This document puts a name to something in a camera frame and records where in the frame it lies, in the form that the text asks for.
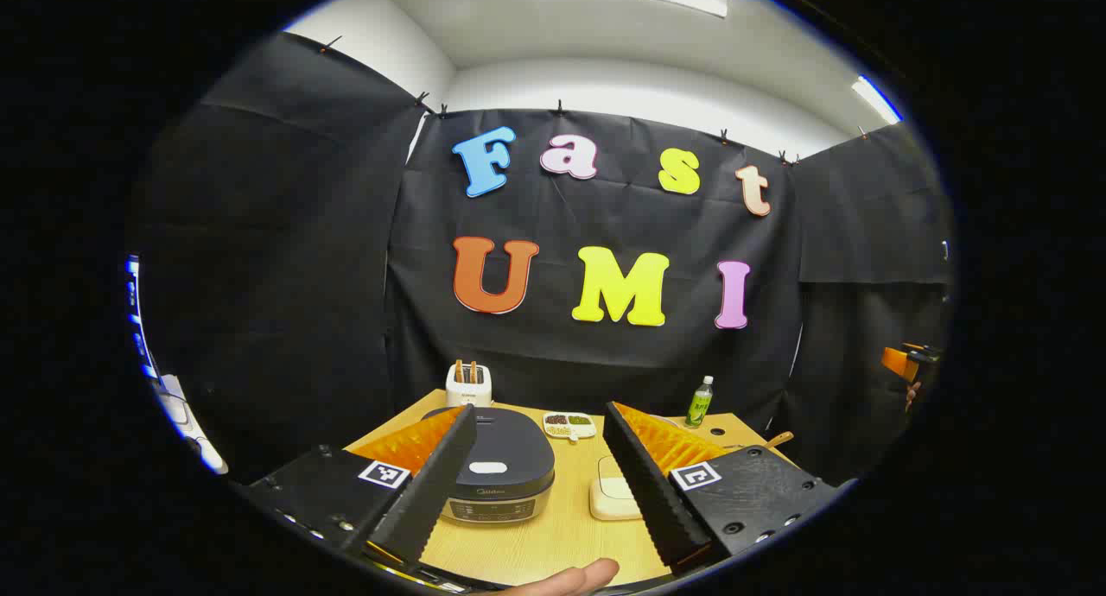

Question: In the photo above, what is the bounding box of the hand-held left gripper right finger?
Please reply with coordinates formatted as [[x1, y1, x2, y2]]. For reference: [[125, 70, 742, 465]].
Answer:
[[603, 402, 852, 575]]

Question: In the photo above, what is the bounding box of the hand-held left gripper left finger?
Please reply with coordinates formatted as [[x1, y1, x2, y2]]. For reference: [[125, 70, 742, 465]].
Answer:
[[242, 404, 479, 567]]

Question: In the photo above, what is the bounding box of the dark grey rice cooker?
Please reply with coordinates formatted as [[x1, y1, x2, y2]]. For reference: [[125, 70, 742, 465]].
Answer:
[[421, 406, 556, 528]]

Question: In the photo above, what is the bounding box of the green drink bottle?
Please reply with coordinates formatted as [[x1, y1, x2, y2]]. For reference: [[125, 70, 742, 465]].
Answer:
[[685, 376, 715, 429]]

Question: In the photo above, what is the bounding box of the white divided dish with beans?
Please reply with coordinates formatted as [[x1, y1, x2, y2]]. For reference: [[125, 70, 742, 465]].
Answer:
[[543, 412, 597, 442]]

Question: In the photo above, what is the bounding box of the white toaster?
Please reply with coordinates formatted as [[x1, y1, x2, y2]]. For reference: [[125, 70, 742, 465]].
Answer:
[[445, 360, 493, 409]]

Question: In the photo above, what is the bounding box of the black backdrop cloth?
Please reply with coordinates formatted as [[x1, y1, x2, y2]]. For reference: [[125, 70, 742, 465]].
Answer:
[[130, 30, 956, 485]]

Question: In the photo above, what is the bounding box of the white side desk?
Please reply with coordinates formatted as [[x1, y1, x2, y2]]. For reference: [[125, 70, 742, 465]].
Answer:
[[156, 374, 227, 476]]

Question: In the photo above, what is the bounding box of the computer monitor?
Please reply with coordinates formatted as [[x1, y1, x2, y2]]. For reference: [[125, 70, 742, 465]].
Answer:
[[126, 257, 148, 381]]

